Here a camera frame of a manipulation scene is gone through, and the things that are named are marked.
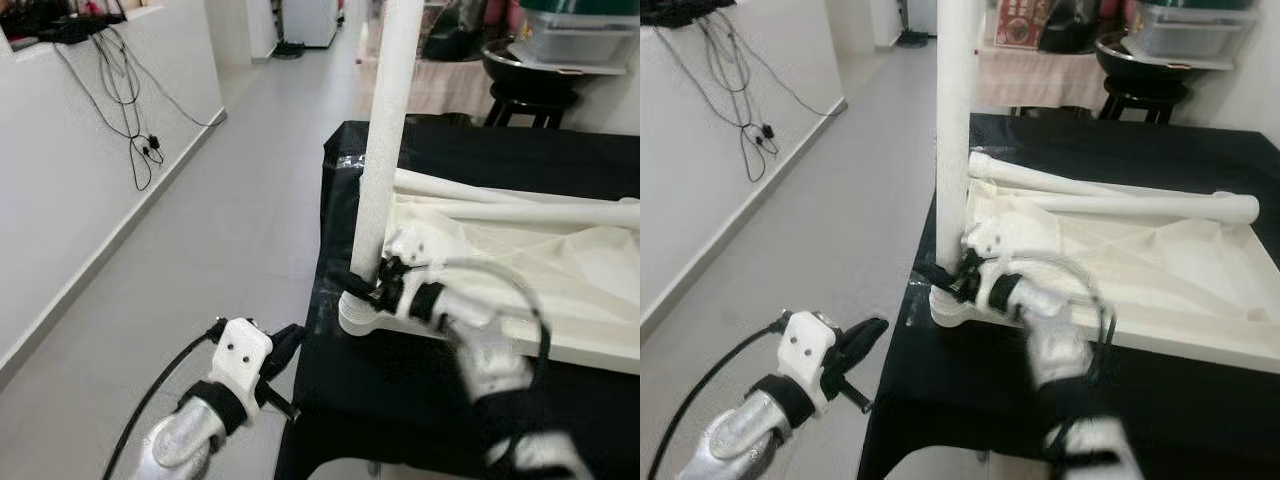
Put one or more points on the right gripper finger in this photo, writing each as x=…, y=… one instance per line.
x=355, y=288
x=940, y=280

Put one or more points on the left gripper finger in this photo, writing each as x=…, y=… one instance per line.
x=287, y=346
x=862, y=342

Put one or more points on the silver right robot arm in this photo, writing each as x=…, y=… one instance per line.
x=490, y=360
x=1060, y=350

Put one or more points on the black tablecloth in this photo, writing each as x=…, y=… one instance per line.
x=400, y=400
x=960, y=400

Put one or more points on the white plastic table top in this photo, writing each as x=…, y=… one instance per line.
x=560, y=300
x=1180, y=290

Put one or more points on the beige cloth covered table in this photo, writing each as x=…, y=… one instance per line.
x=450, y=90
x=1040, y=85

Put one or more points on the black stool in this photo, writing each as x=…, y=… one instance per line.
x=1145, y=98
x=528, y=103

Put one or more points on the small dark floor item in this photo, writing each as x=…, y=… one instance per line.
x=910, y=39
x=288, y=49

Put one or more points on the black wok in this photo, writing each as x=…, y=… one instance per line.
x=1145, y=68
x=530, y=75

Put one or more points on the red printed box orange lid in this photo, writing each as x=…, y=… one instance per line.
x=1020, y=22

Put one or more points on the white appliance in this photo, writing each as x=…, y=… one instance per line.
x=922, y=15
x=310, y=22

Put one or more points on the clear storage box green lid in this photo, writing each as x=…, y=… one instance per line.
x=1195, y=35
x=580, y=40

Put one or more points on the black power strip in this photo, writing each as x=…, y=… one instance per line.
x=680, y=12
x=60, y=22

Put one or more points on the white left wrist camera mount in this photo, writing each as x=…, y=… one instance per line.
x=240, y=355
x=808, y=350

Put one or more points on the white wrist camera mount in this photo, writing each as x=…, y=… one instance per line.
x=240, y=355
x=410, y=245
x=992, y=238
x=808, y=350

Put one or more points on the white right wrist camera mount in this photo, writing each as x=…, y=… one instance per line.
x=992, y=238
x=410, y=245

